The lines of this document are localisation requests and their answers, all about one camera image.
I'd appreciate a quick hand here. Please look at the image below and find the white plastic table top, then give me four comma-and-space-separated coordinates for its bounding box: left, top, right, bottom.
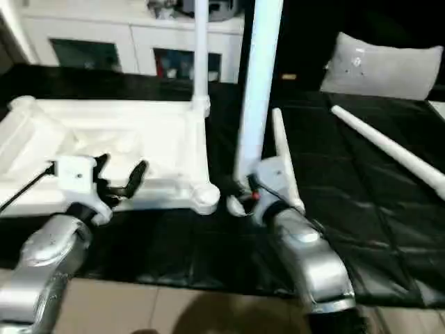
0, 96, 221, 218

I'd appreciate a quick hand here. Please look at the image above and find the white plastic table leg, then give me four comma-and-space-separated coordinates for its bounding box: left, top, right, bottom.
270, 106, 305, 213
331, 104, 445, 201
193, 0, 211, 116
226, 0, 284, 216

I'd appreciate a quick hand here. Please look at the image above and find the grey cushion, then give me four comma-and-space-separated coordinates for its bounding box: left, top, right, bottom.
320, 31, 444, 102

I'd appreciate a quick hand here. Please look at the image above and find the white flat board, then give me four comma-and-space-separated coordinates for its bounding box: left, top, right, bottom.
428, 100, 445, 120

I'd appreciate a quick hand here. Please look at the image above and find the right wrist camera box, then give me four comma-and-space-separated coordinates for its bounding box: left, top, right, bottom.
252, 157, 296, 223

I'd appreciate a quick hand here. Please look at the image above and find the black sofa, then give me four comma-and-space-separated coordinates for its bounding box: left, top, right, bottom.
240, 0, 445, 91

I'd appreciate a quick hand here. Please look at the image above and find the white glass-door cabinet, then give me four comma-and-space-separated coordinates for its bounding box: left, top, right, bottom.
14, 0, 245, 81

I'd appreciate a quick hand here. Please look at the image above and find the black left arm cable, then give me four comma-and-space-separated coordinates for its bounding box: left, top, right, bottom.
0, 164, 56, 213

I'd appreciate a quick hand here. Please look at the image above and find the dark cabled device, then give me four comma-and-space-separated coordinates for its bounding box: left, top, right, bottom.
146, 0, 241, 20

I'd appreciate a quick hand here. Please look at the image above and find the black work mat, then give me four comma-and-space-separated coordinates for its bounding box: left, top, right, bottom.
0, 64, 445, 307

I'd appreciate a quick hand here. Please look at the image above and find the grey curtain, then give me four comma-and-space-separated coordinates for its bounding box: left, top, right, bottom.
0, 14, 29, 70

